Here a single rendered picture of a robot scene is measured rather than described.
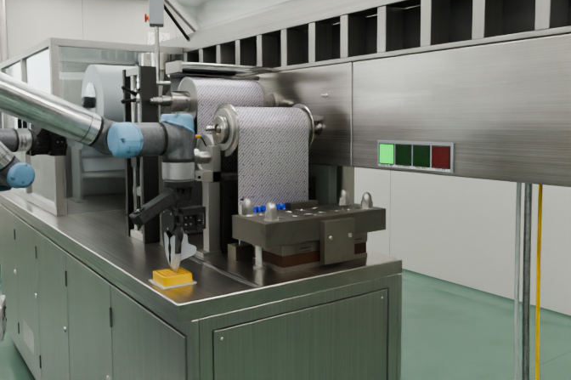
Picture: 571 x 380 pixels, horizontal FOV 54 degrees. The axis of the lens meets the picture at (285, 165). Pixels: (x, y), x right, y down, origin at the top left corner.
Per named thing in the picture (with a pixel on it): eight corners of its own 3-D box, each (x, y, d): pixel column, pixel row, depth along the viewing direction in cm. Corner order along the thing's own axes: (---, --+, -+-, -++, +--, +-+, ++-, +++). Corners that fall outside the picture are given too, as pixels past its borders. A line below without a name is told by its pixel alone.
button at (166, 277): (152, 280, 132) (152, 270, 132) (179, 275, 136) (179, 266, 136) (164, 287, 127) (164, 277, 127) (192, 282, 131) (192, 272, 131)
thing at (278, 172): (238, 212, 153) (237, 144, 151) (307, 204, 166) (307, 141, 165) (239, 212, 152) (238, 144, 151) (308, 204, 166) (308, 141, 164)
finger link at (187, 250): (199, 270, 132) (198, 232, 131) (175, 275, 129) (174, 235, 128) (193, 268, 135) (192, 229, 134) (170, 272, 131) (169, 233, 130)
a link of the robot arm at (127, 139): (99, 157, 126) (144, 155, 133) (121, 160, 117) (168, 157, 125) (98, 121, 125) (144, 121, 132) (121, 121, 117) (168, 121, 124)
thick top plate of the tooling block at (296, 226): (232, 237, 147) (231, 214, 147) (347, 221, 170) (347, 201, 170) (265, 248, 134) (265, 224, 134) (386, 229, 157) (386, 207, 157)
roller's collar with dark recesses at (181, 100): (165, 111, 175) (164, 91, 174) (183, 111, 178) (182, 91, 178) (173, 111, 170) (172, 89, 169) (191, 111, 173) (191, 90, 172)
